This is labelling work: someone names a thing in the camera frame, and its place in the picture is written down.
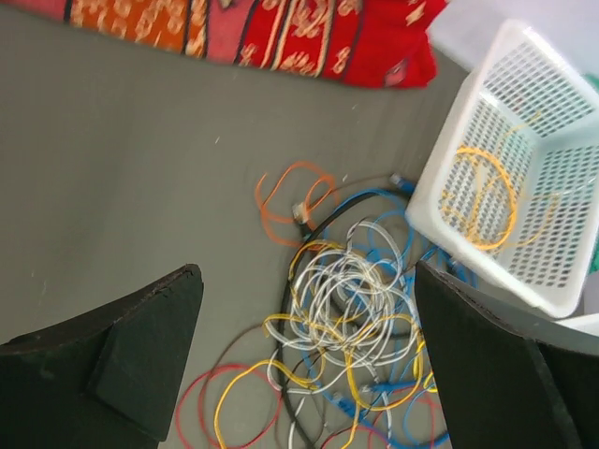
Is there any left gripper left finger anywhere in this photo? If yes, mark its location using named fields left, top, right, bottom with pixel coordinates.
left=1, top=264, right=204, bottom=448

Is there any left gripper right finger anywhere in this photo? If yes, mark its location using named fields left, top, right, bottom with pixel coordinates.
left=415, top=262, right=598, bottom=448

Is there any thin yellow cable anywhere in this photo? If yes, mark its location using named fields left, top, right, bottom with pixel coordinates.
left=439, top=109, right=562, bottom=253

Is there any orange cable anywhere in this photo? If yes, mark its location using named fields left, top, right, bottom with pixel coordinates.
left=255, top=161, right=341, bottom=248

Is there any white basket right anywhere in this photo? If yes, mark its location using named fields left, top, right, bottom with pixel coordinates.
left=557, top=313, right=599, bottom=337

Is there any white basket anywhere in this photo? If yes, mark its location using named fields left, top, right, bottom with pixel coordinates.
left=557, top=313, right=599, bottom=337
left=406, top=20, right=598, bottom=319

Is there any green cloth garment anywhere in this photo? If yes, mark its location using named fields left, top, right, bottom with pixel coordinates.
left=585, top=74, right=599, bottom=273

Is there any white basket centre back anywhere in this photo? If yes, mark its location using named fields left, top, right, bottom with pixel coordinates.
left=406, top=20, right=598, bottom=319

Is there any red printed pillow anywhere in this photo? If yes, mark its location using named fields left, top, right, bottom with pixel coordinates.
left=11, top=0, right=446, bottom=89

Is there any blue cable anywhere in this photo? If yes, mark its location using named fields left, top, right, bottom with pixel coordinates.
left=299, top=173, right=478, bottom=449

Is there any white grey cable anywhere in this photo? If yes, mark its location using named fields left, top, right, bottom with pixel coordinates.
left=266, top=219, right=422, bottom=449

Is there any yellow coiled cable right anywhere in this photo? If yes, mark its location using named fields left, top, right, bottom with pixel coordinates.
left=213, top=240, right=439, bottom=449

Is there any black braided cable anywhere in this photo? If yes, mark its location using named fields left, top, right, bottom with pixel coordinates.
left=275, top=186, right=422, bottom=449

